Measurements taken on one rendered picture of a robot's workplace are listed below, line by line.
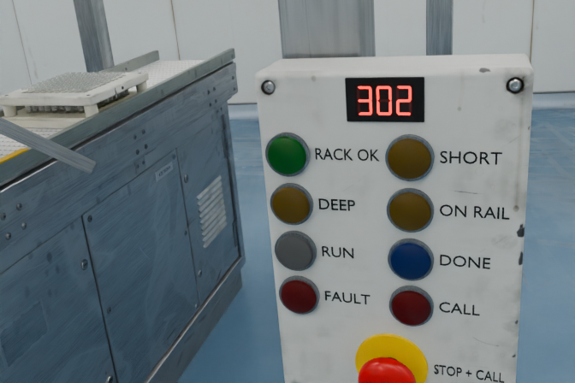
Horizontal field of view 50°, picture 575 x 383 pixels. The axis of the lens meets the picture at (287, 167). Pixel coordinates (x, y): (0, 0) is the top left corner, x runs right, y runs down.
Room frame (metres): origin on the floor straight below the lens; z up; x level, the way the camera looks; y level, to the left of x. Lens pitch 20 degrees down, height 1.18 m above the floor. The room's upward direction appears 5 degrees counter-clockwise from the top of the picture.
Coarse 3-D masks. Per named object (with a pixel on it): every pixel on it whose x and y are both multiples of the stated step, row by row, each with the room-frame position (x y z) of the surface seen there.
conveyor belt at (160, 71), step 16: (160, 64) 2.00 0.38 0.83; (176, 64) 1.98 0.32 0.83; (192, 64) 1.95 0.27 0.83; (224, 64) 1.94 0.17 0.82; (160, 80) 1.74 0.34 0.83; (32, 128) 1.33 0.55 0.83; (48, 128) 1.32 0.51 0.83; (0, 144) 1.22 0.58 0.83; (16, 144) 1.21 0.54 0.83; (48, 160) 1.12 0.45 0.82; (16, 176) 1.03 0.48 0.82
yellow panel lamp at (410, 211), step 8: (408, 192) 0.36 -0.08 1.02; (392, 200) 0.36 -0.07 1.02; (400, 200) 0.36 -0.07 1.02; (408, 200) 0.36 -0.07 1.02; (416, 200) 0.36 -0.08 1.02; (424, 200) 0.36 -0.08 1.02; (392, 208) 0.36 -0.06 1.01; (400, 208) 0.36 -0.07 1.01; (408, 208) 0.36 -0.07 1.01; (416, 208) 0.36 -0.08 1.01; (424, 208) 0.36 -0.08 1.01; (392, 216) 0.36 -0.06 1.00; (400, 216) 0.36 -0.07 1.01; (408, 216) 0.36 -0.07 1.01; (416, 216) 0.36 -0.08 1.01; (424, 216) 0.36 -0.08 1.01; (400, 224) 0.36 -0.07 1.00; (408, 224) 0.36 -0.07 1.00; (416, 224) 0.36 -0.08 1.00; (424, 224) 0.36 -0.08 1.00
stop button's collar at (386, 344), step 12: (372, 336) 0.37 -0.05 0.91; (384, 336) 0.37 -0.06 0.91; (396, 336) 0.37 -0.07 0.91; (360, 348) 0.37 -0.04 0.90; (372, 348) 0.37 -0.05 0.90; (384, 348) 0.37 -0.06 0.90; (396, 348) 0.37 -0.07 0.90; (408, 348) 0.36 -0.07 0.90; (360, 360) 0.37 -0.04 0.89; (408, 360) 0.36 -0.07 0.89; (420, 360) 0.36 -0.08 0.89; (420, 372) 0.36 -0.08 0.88; (468, 372) 0.35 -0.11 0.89
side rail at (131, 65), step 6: (150, 54) 2.01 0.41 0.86; (156, 54) 2.05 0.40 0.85; (132, 60) 1.91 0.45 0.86; (138, 60) 1.94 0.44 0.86; (144, 60) 1.97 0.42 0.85; (150, 60) 2.01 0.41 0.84; (156, 60) 2.04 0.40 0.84; (114, 66) 1.83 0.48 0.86; (120, 66) 1.84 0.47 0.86; (126, 66) 1.87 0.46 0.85; (132, 66) 1.90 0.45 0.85; (138, 66) 1.94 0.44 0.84; (126, 72) 1.87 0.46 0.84; (18, 108) 1.42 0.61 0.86; (0, 114) 1.37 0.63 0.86
